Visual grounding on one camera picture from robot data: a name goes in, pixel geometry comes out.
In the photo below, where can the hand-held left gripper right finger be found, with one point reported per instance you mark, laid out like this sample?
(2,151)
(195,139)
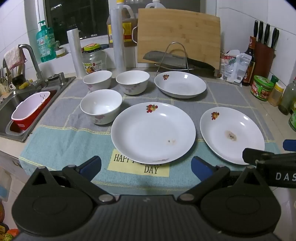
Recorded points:
(200,168)

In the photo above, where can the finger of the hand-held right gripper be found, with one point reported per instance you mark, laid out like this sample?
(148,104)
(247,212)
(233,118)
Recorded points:
(259,155)
(290,145)

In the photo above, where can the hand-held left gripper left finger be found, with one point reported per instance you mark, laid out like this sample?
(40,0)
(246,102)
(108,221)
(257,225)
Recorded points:
(90,165)

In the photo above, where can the large white fruit-print plate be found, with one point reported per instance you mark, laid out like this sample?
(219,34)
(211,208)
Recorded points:
(152,132)

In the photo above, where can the white floral bowl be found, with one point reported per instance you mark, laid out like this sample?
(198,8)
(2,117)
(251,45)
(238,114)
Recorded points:
(100,104)
(133,80)
(97,78)

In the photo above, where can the blue grey checked table mat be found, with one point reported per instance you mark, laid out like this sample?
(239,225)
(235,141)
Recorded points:
(69,139)

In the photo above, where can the dark glass bottle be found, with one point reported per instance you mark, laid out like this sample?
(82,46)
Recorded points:
(288,99)

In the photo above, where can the yellow lid spice jar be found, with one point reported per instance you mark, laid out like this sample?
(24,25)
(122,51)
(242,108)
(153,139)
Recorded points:
(276,96)

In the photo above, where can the green lid sauce jar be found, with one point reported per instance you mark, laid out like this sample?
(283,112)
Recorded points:
(261,89)

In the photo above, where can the green cap bottle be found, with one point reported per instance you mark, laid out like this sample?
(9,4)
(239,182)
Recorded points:
(274,79)

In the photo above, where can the red and white colander basket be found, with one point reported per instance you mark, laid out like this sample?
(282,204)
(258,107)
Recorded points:
(27,109)

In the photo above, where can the dark soy sauce bottle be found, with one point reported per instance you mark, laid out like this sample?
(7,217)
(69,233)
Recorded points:
(248,69)

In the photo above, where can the stainless steel sink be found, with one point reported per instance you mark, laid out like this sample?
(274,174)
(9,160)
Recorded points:
(63,81)

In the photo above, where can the silver white packet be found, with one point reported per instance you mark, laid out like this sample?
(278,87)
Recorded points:
(239,68)

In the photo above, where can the steel sink soap pump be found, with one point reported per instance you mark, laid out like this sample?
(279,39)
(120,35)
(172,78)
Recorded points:
(61,78)

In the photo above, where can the brown knife block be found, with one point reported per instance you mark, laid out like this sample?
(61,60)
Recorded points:
(263,58)

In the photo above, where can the red and white packet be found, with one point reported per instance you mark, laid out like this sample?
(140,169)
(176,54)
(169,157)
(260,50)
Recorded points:
(224,63)

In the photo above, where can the glass jar with green lid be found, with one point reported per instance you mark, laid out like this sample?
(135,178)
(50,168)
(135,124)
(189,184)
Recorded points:
(93,63)

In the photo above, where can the yellow sponge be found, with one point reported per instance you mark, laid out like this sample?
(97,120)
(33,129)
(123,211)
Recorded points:
(23,86)

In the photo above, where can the white utensil cup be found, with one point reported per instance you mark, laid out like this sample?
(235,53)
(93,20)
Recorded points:
(4,89)

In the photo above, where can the small potted plant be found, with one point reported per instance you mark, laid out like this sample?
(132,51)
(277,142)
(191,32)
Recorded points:
(59,52)

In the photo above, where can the blue grey case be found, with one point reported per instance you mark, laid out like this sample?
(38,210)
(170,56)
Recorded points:
(107,46)

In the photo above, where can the steel faucet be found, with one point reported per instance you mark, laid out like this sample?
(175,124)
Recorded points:
(32,58)

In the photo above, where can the tall cling film roll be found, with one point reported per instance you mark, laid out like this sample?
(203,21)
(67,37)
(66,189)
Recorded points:
(118,41)

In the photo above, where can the green dish soap bottle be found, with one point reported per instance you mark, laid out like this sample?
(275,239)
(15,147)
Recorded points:
(46,44)

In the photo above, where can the pink white dishcloth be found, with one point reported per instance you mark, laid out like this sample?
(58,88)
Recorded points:
(11,58)

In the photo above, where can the bamboo cutting board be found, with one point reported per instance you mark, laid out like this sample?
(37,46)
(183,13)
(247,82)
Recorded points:
(178,30)

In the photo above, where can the cooking oil bottle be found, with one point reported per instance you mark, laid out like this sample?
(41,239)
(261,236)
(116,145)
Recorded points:
(128,30)

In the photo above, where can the dark window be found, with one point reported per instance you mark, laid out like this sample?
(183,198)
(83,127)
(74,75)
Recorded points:
(76,16)

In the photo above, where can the white plastic jug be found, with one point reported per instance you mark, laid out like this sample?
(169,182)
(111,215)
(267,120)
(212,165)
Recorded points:
(157,4)

